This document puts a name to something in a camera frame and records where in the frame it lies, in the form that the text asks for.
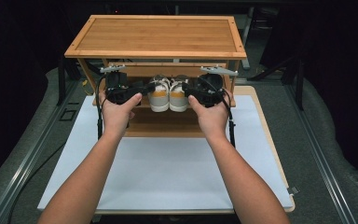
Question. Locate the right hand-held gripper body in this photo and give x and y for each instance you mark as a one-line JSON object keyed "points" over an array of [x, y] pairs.
{"points": [[211, 88]]}

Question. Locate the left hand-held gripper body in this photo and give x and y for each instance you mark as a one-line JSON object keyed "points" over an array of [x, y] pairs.
{"points": [[116, 88]]}

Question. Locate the white grey sneaker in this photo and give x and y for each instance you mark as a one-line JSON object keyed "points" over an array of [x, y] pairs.
{"points": [[159, 96], [178, 96]]}

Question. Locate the wooden shoe rack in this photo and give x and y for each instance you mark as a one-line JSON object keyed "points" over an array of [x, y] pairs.
{"points": [[155, 34]]}

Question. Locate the person's left hand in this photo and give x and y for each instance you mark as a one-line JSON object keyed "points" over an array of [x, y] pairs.
{"points": [[116, 118]]}

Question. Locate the person's right hand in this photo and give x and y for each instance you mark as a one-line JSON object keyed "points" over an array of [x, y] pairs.
{"points": [[213, 119]]}

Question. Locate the black metal stand leg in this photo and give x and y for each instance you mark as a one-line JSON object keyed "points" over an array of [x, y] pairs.
{"points": [[61, 84], [299, 87]]}

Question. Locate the wooden table board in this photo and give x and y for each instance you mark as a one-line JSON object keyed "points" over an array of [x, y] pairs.
{"points": [[273, 140]]}

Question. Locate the white table mat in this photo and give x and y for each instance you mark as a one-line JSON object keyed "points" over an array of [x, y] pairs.
{"points": [[167, 168]]}

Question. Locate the metal rail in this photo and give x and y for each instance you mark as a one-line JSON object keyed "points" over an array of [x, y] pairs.
{"points": [[21, 168], [320, 155]]}

